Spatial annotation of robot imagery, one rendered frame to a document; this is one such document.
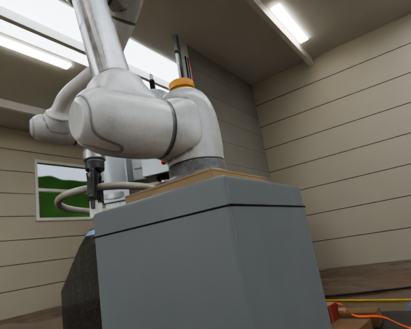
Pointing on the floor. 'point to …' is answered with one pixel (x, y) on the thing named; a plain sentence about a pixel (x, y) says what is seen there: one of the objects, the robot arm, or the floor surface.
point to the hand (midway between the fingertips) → (96, 211)
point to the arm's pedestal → (210, 260)
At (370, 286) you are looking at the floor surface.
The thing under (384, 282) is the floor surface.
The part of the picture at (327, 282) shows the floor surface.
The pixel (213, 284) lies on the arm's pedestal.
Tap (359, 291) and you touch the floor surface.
